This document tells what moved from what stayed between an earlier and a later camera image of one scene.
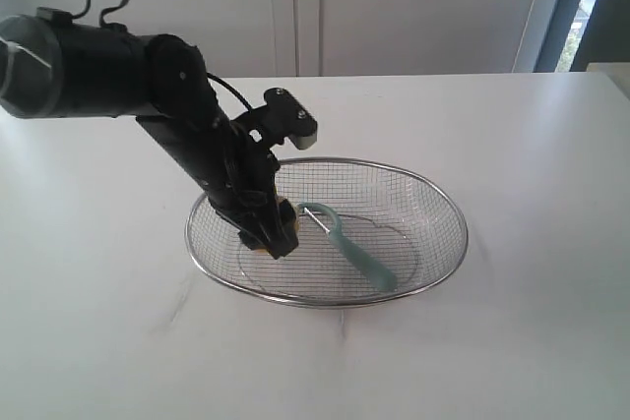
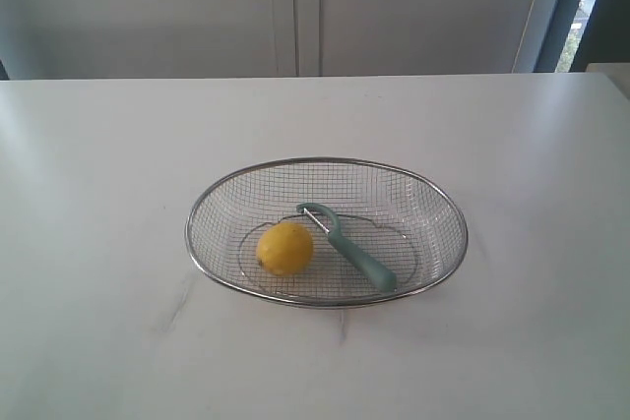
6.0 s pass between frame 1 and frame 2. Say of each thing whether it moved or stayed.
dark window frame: stayed
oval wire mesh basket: stayed
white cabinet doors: stayed
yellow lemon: moved
